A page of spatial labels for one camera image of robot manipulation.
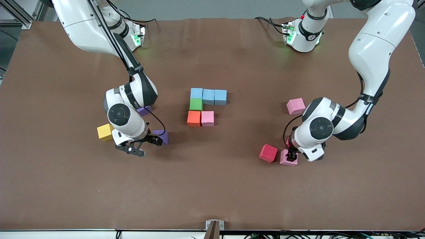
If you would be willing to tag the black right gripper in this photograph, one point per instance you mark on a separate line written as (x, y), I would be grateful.
(150, 138)

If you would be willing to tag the light pink dimpled foam cube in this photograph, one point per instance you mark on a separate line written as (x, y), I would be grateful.
(283, 158)

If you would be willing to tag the purple foam cube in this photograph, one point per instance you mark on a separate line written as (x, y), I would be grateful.
(146, 110)
(164, 136)

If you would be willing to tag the red foam cube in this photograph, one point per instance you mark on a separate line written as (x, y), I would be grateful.
(288, 142)
(268, 152)

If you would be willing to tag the orange foam cube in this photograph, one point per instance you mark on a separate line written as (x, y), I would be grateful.
(194, 118)

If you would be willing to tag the green foam cube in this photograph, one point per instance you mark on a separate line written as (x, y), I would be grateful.
(196, 104)

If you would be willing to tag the blue foam cube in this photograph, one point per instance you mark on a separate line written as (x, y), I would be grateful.
(208, 96)
(196, 93)
(220, 97)

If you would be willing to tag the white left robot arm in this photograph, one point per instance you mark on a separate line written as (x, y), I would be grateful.
(375, 49)

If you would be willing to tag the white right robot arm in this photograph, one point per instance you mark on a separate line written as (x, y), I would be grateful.
(83, 26)

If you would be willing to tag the yellow foam cube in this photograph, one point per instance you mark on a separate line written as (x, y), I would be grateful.
(104, 132)

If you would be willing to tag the brown table mat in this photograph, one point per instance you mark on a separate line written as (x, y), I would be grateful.
(212, 186)

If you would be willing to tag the gray metal mounting bracket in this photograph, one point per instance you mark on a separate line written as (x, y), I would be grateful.
(208, 225)

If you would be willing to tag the brown camera pole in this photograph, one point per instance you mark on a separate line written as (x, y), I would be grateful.
(213, 234)

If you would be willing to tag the white table edge rail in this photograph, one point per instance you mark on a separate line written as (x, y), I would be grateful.
(49, 236)

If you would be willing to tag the aluminium frame post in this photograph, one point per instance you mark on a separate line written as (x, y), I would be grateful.
(405, 21)
(27, 24)

